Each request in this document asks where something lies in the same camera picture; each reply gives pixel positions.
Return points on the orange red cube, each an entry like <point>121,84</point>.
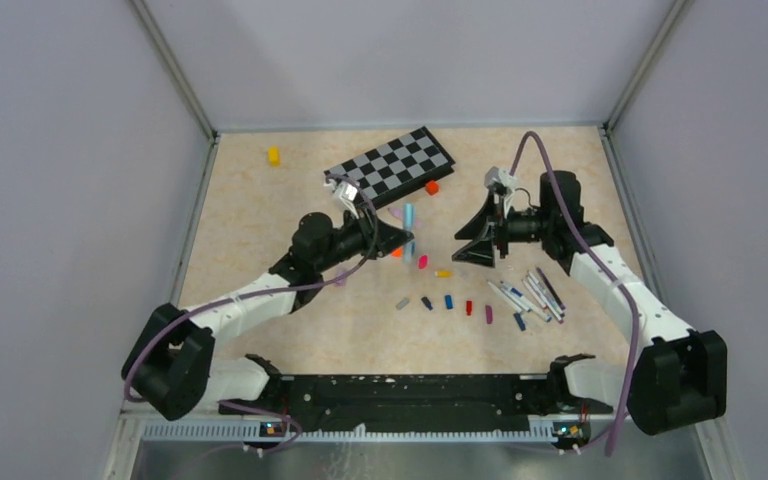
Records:
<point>432,188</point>

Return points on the black and grey chessboard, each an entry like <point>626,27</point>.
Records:
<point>395,169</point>

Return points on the light blue eraser block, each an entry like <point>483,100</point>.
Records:
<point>408,218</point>

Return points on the purple gel pen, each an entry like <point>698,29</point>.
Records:
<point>545,281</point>

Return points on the purple whiteboard marker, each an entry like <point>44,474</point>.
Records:
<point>535,279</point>

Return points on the white marker blue cap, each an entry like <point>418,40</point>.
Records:
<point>524,303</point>

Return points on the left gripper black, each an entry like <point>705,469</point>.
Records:
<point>380,238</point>

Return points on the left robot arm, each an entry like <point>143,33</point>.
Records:
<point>171,365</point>

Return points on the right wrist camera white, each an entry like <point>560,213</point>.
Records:
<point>500,182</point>

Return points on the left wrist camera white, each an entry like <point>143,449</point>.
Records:
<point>343,195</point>

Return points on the yellow block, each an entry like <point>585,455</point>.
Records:
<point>274,156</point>

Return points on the white marker grey cap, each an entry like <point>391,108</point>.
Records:
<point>507,297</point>

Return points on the dark blue marker cap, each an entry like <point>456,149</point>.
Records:
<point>427,303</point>

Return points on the aluminium frame rail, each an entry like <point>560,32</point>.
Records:
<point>258,444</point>

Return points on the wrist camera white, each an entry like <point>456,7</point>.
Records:
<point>343,195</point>
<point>500,182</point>

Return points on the white marker with pink band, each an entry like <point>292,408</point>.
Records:
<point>547,299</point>

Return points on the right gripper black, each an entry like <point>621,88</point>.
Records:
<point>489,228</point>

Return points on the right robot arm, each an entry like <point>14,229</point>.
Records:
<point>677,375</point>

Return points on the pink eraser block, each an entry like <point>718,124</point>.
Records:
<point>396,212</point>

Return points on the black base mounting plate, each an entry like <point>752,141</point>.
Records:
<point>458,403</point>

